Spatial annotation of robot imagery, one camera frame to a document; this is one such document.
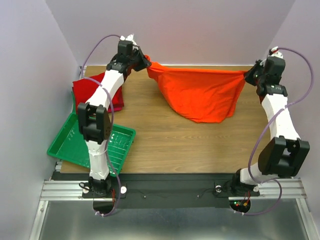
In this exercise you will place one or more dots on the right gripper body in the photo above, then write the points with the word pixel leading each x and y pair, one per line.
pixel 252 75

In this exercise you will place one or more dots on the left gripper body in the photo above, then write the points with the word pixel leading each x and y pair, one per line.
pixel 130 61

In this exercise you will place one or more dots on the orange t shirt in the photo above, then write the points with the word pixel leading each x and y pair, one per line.
pixel 199 95

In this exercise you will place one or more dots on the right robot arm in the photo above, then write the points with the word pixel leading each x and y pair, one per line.
pixel 285 153

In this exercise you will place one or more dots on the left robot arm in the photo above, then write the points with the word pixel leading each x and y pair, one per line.
pixel 94 122

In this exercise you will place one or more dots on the folded dark red t shirt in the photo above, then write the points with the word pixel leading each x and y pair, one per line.
pixel 117 100

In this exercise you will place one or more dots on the green plastic tray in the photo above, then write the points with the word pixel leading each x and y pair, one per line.
pixel 69 145

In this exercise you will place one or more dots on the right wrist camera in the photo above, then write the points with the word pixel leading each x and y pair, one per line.
pixel 275 52

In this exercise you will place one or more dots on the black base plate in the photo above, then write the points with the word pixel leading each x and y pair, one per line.
pixel 165 191

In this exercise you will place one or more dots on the aluminium frame rail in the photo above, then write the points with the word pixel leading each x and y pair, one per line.
pixel 59 187

